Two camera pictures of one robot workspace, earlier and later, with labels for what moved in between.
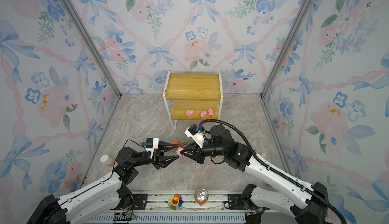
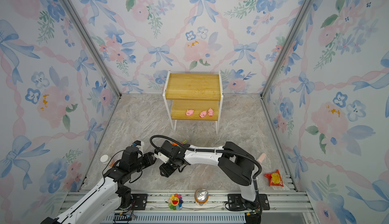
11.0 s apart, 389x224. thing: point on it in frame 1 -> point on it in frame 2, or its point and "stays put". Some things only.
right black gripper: x=198 y=155 -> x=165 y=172
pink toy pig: x=189 y=112 stays put
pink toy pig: x=210 y=112 stays put
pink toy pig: x=202 y=114 stays put
